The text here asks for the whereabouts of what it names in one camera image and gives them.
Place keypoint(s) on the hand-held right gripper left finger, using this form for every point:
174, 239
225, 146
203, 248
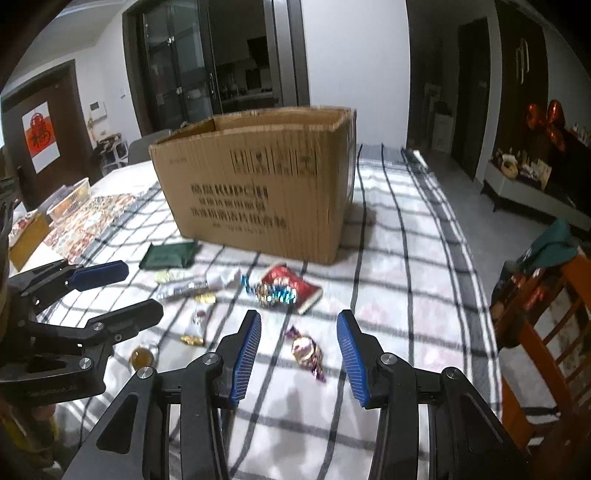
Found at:
244, 357

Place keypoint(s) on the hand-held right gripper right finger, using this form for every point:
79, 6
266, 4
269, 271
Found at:
353, 360

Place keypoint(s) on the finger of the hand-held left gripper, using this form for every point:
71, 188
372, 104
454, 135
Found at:
129, 316
99, 274

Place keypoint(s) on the round amber candy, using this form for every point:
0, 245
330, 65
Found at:
141, 358

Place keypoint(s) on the purple gold candy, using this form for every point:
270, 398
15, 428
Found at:
304, 348

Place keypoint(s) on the pale yellow candy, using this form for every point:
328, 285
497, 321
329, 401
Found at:
168, 277

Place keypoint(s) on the long silver snack packet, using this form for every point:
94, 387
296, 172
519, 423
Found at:
184, 290

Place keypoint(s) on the blue gold foil candy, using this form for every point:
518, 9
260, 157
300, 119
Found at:
274, 295

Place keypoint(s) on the dark green snack packet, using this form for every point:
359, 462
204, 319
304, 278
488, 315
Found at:
168, 256

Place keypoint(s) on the white wrapper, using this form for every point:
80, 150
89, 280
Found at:
224, 279

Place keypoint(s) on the red snack packet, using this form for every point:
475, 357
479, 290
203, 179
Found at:
304, 288

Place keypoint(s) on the brown cardboard box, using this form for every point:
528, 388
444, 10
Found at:
258, 184

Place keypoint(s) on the floral printed cloth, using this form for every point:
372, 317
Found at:
92, 217

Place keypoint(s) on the small yellow-brown box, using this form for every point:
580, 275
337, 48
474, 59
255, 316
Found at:
30, 240

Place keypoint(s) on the clear plastic container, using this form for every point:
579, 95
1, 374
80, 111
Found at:
69, 198

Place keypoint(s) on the black white checked tablecloth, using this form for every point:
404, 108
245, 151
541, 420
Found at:
415, 277

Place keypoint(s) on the white storage rack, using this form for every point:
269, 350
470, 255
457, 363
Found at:
111, 154

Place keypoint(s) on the grey chair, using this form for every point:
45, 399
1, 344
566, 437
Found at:
143, 147

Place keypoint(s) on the red white door poster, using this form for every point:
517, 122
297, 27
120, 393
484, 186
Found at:
41, 138

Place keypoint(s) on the brown door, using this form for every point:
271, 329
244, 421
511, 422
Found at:
69, 106

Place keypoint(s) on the wooden chair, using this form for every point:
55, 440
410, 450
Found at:
545, 350

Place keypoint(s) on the dark glass double door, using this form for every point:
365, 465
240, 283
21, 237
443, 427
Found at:
184, 69

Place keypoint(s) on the low white cabinet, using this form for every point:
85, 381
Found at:
508, 189

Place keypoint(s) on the green cloth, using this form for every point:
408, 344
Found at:
554, 244

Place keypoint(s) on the white bin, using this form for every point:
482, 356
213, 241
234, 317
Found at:
443, 134

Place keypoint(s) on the red foil balloons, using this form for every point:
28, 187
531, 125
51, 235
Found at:
549, 122

